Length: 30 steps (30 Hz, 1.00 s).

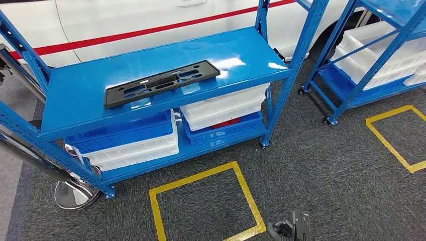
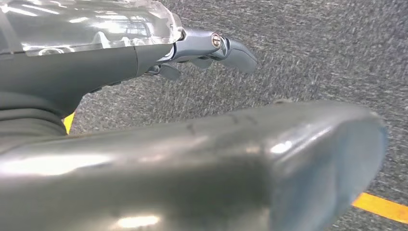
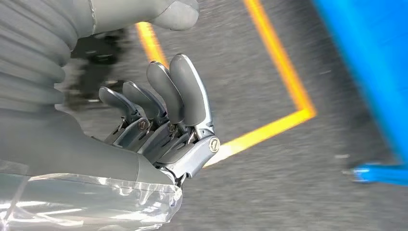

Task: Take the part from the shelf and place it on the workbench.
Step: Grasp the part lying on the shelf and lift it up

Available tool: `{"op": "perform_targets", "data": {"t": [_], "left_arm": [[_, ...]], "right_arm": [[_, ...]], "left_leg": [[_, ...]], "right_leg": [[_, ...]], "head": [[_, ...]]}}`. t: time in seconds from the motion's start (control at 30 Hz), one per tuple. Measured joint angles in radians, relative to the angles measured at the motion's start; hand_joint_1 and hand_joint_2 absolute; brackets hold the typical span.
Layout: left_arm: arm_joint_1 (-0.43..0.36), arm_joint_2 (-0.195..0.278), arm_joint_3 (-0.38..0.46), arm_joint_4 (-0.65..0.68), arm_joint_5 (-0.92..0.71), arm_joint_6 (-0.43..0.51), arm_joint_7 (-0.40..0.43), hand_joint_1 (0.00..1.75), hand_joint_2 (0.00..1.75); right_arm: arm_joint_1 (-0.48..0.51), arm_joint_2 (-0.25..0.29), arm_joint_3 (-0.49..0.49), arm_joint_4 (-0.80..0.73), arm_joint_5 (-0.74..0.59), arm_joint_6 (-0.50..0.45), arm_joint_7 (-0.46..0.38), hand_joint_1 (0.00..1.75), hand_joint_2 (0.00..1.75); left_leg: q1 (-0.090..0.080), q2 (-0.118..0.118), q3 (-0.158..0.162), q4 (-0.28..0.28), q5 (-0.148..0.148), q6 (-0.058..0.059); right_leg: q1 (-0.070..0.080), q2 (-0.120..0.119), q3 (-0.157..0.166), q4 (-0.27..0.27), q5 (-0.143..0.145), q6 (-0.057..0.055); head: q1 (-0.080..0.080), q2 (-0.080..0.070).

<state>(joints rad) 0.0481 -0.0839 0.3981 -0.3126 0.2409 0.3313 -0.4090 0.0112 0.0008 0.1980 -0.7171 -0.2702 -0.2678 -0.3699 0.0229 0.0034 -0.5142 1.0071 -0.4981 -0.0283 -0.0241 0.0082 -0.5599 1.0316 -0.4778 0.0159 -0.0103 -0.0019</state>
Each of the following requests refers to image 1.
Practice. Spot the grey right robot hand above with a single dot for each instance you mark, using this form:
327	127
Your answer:
281	233

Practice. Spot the black plastic frame part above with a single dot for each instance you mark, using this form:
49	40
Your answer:
111	98

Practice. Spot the blue metal shelf rack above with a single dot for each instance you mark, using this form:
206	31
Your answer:
149	56
366	81

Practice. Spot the blue plastic bin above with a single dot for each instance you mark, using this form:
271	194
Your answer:
226	134
336	83
133	129

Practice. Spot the red item in bin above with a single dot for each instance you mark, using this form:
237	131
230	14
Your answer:
226	123

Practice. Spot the stanchion with chrome base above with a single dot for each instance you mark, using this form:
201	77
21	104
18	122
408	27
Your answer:
75	196

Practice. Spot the red barrier belt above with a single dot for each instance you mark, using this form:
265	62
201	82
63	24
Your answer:
133	33

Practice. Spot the white car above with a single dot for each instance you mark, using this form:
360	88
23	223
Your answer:
133	16

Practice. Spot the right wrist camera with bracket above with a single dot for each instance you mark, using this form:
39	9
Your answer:
302	226

